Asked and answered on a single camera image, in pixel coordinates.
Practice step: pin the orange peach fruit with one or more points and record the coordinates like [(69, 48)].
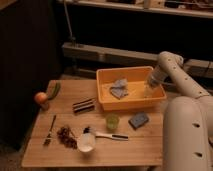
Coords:
[(41, 98)]

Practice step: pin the striped brown chocolate bar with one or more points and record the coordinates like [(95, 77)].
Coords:
[(86, 105)]

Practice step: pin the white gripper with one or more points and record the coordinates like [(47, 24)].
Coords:
[(156, 77)]

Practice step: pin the grey metal shelf rail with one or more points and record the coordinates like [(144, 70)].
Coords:
[(194, 67)]

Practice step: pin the white handled spatula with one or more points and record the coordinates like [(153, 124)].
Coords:
[(106, 135)]

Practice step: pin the blue sponge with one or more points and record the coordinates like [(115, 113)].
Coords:
[(138, 120)]

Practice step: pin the wooden table board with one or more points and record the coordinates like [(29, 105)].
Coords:
[(143, 148)]

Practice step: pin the bunch of dark grapes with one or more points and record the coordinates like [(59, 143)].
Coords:
[(66, 137)]

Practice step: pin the green plastic cup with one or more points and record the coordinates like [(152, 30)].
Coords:
[(112, 121)]

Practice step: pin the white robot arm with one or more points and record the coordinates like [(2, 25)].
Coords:
[(188, 119)]

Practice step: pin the metal fork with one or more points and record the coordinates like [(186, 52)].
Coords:
[(49, 136)]

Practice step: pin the orange plastic bin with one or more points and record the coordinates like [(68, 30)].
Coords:
[(136, 77)]

